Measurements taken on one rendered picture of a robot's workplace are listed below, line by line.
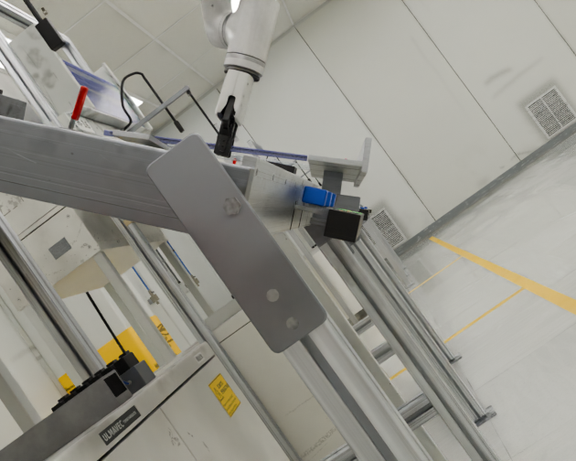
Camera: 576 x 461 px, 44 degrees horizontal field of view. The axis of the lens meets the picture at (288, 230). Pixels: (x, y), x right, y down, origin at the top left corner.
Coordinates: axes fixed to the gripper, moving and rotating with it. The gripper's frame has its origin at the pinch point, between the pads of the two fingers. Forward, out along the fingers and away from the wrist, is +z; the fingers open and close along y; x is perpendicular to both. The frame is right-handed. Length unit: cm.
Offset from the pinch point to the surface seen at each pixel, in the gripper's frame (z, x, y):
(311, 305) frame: 19, 25, 95
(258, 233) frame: 15, 20, 95
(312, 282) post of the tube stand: 22.7, 24.4, 0.5
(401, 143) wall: -124, 84, -709
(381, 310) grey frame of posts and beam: 23.4, 37.5, 20.5
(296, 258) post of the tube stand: 18.8, 20.2, 0.5
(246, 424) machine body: 47, 20, 28
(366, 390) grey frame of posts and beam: 24, 31, 94
